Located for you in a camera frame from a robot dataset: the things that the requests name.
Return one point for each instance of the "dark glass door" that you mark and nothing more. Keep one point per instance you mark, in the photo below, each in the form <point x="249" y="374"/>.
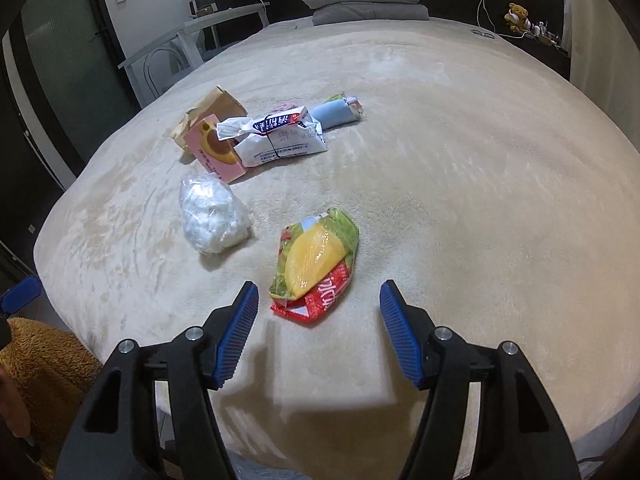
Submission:
<point x="65" y="60"/>

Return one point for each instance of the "white crumpled wrapper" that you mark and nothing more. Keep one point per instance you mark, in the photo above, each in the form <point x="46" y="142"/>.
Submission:
<point x="280" y="147"/>

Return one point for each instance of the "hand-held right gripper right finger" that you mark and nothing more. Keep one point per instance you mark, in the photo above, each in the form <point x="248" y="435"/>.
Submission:
<point x="400" y="332"/>

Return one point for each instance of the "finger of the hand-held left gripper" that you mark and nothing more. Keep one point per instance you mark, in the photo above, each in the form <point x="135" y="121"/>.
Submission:
<point x="20" y="294"/>

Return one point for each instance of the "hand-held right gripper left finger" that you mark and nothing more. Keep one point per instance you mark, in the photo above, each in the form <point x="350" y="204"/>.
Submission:
<point x="239" y="332"/>

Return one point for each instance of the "blue and pink packet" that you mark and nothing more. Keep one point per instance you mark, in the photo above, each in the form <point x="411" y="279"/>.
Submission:
<point x="335" y="114"/>

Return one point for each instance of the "pink printed box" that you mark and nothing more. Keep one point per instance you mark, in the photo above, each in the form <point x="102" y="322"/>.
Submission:
<point x="210" y="160"/>

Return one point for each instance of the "beige blanket bed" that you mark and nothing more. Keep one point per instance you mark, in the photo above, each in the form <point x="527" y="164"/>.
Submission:
<point x="450" y="210"/>

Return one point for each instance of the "black nightstand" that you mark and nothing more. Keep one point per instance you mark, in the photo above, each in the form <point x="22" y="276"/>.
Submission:
<point x="545" y="55"/>

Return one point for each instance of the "white desktop appliance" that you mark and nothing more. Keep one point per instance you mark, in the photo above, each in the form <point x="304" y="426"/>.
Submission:
<point x="202" y="5"/>

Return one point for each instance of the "white desk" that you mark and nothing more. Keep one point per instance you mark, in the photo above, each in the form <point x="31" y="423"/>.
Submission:
<point x="220" y="16"/>

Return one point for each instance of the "brown teddy bear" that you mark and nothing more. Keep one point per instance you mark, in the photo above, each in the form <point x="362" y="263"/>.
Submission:
<point x="517" y="16"/>

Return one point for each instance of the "brown paper bag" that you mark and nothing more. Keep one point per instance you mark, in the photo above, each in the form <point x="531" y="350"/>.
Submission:
<point x="225" y="102"/>

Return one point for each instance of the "yellow green snack packet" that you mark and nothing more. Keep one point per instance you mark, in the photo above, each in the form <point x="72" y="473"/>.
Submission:
<point x="310" y="255"/>

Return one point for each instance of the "metal frame chair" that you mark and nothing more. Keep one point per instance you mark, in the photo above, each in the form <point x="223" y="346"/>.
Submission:
<point x="165" y="67"/>

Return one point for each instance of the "eyeglasses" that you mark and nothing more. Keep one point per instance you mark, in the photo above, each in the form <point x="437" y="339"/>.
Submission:
<point x="482" y="33"/>

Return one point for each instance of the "grey folded pillow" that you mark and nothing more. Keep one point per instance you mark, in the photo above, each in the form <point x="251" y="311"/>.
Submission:
<point x="370" y="15"/>

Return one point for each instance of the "group of small bottles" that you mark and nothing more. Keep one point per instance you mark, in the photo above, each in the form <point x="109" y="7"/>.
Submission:
<point x="545" y="32"/>

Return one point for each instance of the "clear bag of white tissue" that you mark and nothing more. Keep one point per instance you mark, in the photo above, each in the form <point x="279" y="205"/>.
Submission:
<point x="212" y="215"/>

